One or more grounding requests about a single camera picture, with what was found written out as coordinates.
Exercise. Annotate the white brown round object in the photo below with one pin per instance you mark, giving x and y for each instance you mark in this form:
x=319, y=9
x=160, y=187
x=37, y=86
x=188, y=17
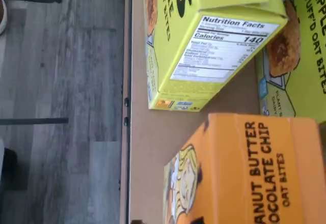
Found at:
x=2, y=12

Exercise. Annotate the dark grey block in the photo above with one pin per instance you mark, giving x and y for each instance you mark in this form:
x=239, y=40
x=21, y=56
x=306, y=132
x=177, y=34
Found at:
x=7, y=165

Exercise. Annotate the wooden shelf board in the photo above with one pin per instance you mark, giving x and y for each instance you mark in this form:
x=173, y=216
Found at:
x=142, y=157

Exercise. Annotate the black metal shelf beam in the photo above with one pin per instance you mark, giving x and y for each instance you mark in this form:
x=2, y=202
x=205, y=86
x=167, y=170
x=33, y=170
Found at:
x=126, y=101

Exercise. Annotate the green Bobo's apple pie box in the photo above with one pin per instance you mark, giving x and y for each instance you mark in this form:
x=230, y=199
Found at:
x=216, y=56
x=305, y=68

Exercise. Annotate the orange Bobo's oat bites box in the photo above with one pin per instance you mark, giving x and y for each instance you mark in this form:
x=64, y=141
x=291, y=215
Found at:
x=242, y=170

